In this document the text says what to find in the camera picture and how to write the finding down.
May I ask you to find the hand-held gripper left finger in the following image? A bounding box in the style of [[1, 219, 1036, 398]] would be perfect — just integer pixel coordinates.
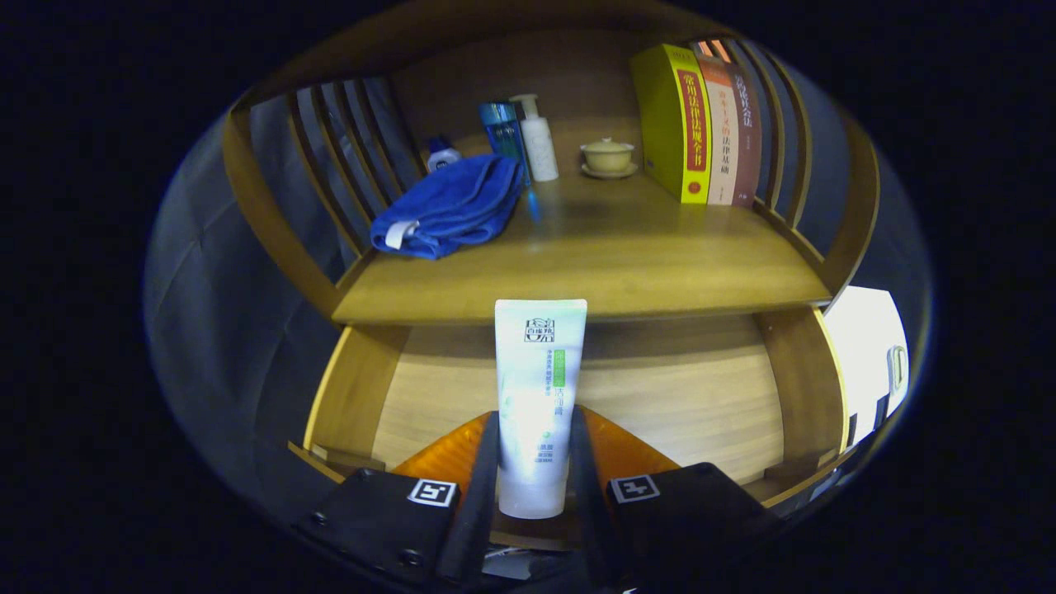
[[293, 410, 502, 588]]

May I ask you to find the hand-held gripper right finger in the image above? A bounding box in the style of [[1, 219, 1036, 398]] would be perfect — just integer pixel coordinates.
[[569, 404, 785, 591]]

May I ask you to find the wooden drawer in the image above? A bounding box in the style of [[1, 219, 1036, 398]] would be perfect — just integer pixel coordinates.
[[287, 307, 851, 552]]

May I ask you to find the white cleanser tube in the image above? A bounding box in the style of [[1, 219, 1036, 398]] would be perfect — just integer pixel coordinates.
[[493, 299, 588, 521]]

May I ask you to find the white side cabinet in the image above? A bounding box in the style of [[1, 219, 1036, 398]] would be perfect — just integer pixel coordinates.
[[823, 285, 910, 446]]

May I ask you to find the wooden cabinet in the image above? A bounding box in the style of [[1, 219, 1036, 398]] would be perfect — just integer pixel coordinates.
[[221, 0, 882, 331]]

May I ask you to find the blue folded towel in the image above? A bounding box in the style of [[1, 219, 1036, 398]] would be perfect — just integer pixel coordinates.
[[370, 153, 526, 261]]

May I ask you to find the beige lidded teacup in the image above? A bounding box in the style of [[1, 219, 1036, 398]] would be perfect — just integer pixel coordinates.
[[580, 137, 636, 173]]

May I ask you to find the small white blue-capped bottle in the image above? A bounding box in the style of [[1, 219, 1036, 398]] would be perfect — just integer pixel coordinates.
[[426, 136, 463, 172]]

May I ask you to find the white pump bottle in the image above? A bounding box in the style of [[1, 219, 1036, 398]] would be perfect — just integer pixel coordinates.
[[510, 93, 560, 183]]

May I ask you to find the teal blue bottle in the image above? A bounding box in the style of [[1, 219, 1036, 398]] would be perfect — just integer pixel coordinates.
[[478, 101, 533, 191]]

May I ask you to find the thick yellow book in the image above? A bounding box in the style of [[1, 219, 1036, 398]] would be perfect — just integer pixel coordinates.
[[630, 43, 712, 205]]

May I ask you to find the orange and cream book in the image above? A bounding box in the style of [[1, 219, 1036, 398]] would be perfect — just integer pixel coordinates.
[[691, 51, 740, 206]]

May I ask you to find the brown book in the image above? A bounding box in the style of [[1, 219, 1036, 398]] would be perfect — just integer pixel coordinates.
[[719, 56, 763, 208]]

